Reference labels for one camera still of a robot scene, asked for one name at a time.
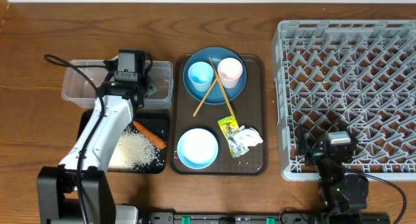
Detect right wooden chopstick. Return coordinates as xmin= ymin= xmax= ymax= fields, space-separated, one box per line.
xmin=209 ymin=57 xmax=235 ymax=116

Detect white tissue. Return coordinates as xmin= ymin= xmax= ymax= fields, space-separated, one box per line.
xmin=229 ymin=126 xmax=263 ymax=151

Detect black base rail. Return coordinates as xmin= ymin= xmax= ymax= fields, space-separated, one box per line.
xmin=142 ymin=212 xmax=391 ymax=224

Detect left wooden chopstick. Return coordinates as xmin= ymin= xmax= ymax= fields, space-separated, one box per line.
xmin=192 ymin=78 xmax=217 ymax=117

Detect brown serving tray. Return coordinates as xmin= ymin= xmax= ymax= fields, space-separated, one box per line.
xmin=170 ymin=55 xmax=268 ymax=176

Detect pile of white rice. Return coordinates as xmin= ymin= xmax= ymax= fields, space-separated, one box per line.
xmin=109 ymin=126 xmax=166 ymax=173

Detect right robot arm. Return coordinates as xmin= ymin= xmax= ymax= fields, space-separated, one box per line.
xmin=297 ymin=121 xmax=369 ymax=223

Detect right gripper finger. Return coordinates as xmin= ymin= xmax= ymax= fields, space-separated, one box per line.
xmin=337 ymin=120 xmax=358 ymax=143
xmin=296 ymin=124 xmax=308 ymax=155

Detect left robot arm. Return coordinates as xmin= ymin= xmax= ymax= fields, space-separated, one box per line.
xmin=36 ymin=49 xmax=153 ymax=223

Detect clear plastic bin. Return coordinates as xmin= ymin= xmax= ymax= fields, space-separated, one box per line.
xmin=62 ymin=60 xmax=174 ymax=110

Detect yellow green snack wrapper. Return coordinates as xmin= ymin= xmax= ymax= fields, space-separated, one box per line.
xmin=218 ymin=115 xmax=249 ymax=158

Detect dark blue plate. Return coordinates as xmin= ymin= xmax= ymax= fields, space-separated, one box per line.
xmin=183 ymin=47 xmax=247 ymax=101

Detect light blue cup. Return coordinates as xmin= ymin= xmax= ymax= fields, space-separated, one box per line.
xmin=188 ymin=62 xmax=214 ymax=92

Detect grey dishwasher rack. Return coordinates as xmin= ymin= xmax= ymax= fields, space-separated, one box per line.
xmin=271 ymin=20 xmax=415 ymax=182

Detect orange carrot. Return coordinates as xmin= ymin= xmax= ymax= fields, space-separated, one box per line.
xmin=133 ymin=121 xmax=166 ymax=149

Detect black plastic tray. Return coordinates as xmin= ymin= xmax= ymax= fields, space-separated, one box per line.
xmin=76 ymin=109 xmax=171 ymax=175

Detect wooden chopstick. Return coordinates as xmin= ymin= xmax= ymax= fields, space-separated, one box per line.
xmin=209 ymin=57 xmax=235 ymax=116
xmin=192 ymin=78 xmax=217 ymax=117

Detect light blue bowl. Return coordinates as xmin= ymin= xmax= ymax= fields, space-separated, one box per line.
xmin=177 ymin=128 xmax=219 ymax=169

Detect pink cup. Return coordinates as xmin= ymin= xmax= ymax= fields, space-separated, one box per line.
xmin=218 ymin=58 xmax=243 ymax=88

